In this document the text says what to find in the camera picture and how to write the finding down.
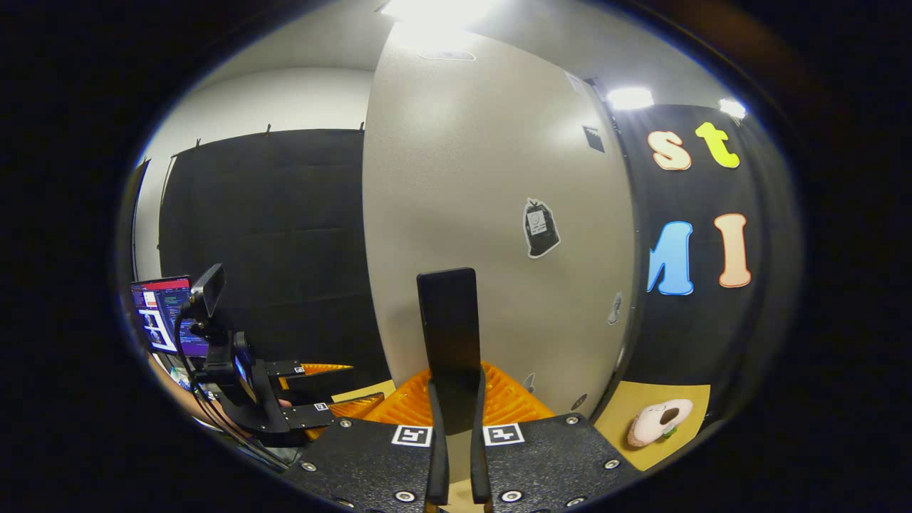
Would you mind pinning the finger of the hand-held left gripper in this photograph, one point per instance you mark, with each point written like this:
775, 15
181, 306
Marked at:
285, 368
313, 417

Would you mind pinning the large ceiling light panel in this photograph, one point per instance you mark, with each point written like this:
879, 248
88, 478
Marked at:
438, 8

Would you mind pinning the long ceiling light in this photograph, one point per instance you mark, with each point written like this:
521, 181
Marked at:
732, 108

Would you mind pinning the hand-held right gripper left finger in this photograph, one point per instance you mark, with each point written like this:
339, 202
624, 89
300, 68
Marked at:
438, 456

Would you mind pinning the beige cabinet door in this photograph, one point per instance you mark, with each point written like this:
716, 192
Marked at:
463, 178

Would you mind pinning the computer monitor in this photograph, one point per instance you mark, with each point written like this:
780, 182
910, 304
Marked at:
160, 303

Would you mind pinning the small ceiling light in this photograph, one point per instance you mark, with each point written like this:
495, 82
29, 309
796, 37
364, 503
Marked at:
630, 98

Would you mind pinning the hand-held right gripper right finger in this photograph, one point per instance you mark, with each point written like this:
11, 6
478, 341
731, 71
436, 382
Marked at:
481, 456

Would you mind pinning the pink plush toy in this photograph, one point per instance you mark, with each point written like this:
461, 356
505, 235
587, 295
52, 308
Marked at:
659, 422

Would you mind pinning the black backdrop cloth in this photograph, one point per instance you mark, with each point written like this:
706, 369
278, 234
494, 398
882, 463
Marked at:
698, 328
285, 235

